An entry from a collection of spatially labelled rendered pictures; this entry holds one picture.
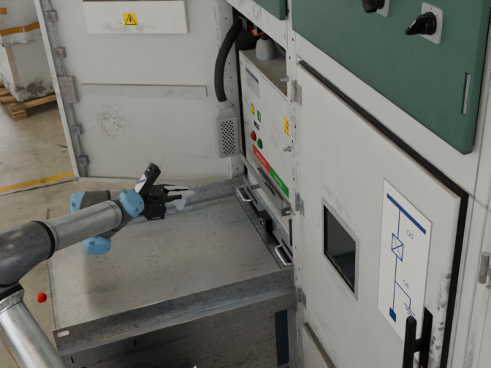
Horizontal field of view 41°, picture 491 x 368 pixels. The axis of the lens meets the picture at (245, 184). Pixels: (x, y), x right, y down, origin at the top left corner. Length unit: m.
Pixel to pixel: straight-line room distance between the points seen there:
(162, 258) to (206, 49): 0.71
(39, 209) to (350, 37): 3.21
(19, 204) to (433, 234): 3.47
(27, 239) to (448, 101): 0.96
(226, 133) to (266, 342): 0.68
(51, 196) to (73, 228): 2.68
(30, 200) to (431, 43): 3.57
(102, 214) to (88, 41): 0.85
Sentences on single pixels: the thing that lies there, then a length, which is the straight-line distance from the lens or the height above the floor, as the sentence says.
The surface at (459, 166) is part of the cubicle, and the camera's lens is 1.01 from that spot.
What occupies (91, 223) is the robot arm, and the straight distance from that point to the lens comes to 1.67.
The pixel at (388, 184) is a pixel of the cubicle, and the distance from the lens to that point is 1.17.
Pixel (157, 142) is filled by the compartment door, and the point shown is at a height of 1.01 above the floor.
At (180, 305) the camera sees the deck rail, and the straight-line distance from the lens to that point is 1.87.
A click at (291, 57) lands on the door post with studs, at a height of 1.56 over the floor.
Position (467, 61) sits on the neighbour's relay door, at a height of 1.78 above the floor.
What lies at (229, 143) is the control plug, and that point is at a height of 1.10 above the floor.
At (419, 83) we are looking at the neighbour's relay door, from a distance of 1.02.
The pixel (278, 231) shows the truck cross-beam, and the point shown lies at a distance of 2.08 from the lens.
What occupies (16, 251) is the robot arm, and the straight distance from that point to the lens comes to 1.51.
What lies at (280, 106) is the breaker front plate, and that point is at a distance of 1.83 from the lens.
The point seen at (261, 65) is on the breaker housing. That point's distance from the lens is 2.01.
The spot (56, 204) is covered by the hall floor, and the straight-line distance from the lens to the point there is 4.19.
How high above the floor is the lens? 2.10
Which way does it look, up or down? 31 degrees down
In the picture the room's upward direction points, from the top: 4 degrees counter-clockwise
